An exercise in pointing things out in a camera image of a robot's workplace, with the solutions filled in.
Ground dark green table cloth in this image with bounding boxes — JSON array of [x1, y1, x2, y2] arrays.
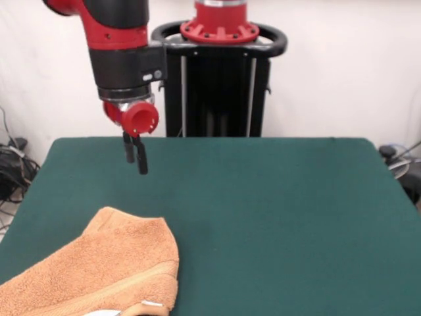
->
[[0, 137, 421, 316]]

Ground orange-brown terry towel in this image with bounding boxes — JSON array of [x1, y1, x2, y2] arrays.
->
[[0, 206, 180, 316]]

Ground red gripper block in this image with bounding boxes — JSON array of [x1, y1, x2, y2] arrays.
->
[[103, 100, 160, 175]]

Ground blue grey cables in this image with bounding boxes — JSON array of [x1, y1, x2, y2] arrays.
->
[[384, 140, 421, 163]]

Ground black robot pedestal with handle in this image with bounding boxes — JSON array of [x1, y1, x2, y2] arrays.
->
[[149, 21, 289, 138]]

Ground black cable tangle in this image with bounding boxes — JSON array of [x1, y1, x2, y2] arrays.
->
[[0, 105, 41, 231]]

